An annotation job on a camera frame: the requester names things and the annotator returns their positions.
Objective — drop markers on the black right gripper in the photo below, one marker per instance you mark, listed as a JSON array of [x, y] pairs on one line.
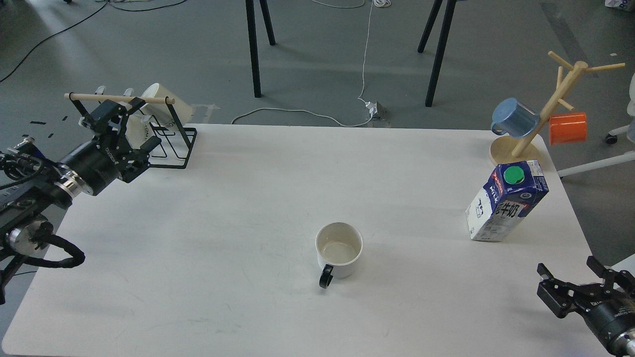
[[607, 308]]

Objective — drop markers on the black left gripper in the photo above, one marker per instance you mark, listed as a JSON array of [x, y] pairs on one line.
[[108, 156]]

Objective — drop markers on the blue milk carton green cap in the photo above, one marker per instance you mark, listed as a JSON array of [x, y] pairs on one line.
[[510, 194]]

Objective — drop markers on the white mug black handle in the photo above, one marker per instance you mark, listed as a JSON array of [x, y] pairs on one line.
[[339, 246]]

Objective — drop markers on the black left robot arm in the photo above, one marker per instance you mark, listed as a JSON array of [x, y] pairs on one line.
[[27, 236]]

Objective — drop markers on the white mug on rack front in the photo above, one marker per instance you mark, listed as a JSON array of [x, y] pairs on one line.
[[138, 131]]

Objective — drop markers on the cream mug on rack back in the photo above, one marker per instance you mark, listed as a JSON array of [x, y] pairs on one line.
[[161, 112]]

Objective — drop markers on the white chair base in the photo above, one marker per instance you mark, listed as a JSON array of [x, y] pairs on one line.
[[610, 138]]

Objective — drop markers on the orange mug on tree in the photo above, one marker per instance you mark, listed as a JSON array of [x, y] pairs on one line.
[[567, 128]]

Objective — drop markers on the wooden mug tree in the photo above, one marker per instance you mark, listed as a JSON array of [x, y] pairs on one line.
[[506, 149]]

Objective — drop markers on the black table leg left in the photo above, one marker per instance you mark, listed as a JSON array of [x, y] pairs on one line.
[[252, 40]]

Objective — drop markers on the blue mug on tree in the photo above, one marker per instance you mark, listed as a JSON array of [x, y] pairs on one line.
[[513, 118]]

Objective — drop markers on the white power adapter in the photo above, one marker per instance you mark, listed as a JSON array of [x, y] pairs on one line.
[[376, 110]]

